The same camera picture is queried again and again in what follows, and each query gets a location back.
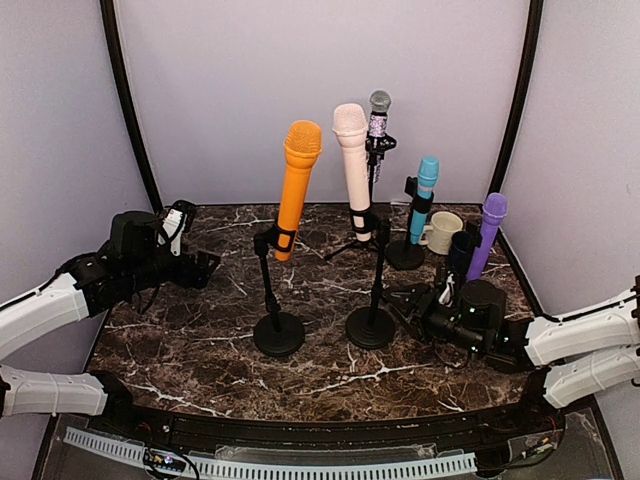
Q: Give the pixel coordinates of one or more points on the pink microphone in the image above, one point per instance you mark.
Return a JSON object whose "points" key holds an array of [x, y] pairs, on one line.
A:
{"points": [[350, 127]]}

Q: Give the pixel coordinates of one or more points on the light blue microphone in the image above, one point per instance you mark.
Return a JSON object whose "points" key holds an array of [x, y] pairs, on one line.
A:
{"points": [[426, 180]]}

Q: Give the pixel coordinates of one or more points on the black enclosure frame post right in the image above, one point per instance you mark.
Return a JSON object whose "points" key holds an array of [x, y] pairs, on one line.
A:
{"points": [[521, 88]]}

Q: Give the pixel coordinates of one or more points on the black round-base stand, purple mic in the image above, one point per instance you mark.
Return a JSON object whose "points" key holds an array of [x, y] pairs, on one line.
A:
{"points": [[475, 238]]}

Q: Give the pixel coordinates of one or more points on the cream ceramic mug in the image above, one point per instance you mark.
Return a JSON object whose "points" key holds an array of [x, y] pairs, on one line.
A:
{"points": [[437, 234]]}

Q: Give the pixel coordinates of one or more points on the black tripod microphone stand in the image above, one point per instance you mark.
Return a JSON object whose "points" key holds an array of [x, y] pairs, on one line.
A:
{"points": [[370, 224]]}

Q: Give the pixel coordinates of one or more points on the black round-base stand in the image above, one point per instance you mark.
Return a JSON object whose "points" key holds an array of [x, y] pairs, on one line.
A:
{"points": [[402, 254], [373, 328], [278, 334], [475, 238]]}

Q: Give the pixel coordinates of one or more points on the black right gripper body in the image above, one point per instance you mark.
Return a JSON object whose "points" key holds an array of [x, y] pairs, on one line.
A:
{"points": [[430, 298]]}

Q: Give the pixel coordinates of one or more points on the orange microphone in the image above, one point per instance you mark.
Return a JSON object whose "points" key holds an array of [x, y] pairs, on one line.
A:
{"points": [[302, 147]]}

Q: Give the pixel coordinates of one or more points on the small circuit board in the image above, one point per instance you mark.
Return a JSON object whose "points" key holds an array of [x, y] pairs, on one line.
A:
{"points": [[164, 462]]}

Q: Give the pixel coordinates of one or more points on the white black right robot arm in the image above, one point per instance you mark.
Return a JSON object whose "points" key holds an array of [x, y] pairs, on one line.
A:
{"points": [[568, 356]]}

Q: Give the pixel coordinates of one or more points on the black table edge rail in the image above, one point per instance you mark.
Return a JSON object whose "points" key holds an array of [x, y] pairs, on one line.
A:
{"points": [[487, 431]]}

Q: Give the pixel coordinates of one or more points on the purple microphone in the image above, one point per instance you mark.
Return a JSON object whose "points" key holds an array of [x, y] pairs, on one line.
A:
{"points": [[494, 211]]}

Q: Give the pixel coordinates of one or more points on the black enclosure frame post left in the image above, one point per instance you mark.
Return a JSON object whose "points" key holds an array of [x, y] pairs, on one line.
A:
{"points": [[128, 109]]}

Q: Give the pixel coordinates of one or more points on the glitter silver microphone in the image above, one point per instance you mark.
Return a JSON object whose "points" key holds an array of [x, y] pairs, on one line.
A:
{"points": [[379, 142]]}

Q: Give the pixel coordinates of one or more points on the black enclosure frame post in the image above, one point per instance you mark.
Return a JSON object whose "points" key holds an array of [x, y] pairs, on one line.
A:
{"points": [[128, 109], [521, 88]]}

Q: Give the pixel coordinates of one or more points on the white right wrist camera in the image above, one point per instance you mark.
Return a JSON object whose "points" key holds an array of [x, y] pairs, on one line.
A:
{"points": [[449, 290]]}

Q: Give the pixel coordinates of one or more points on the black round-base stand, blue mic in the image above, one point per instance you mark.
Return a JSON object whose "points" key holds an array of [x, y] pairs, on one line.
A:
{"points": [[402, 254]]}

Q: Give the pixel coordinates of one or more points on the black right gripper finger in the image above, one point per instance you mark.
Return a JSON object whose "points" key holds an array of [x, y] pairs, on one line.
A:
{"points": [[409, 323], [407, 291]]}

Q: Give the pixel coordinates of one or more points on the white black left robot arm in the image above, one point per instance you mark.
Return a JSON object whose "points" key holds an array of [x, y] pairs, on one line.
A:
{"points": [[144, 251]]}

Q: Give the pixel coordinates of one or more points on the dark blue ceramic mug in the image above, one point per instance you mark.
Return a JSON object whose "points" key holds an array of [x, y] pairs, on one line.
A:
{"points": [[460, 252]]}

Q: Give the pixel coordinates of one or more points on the white slotted cable duct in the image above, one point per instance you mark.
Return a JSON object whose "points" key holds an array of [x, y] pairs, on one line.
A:
{"points": [[262, 463]]}

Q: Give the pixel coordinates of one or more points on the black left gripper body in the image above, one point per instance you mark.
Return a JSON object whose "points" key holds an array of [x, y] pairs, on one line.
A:
{"points": [[182, 276]]}

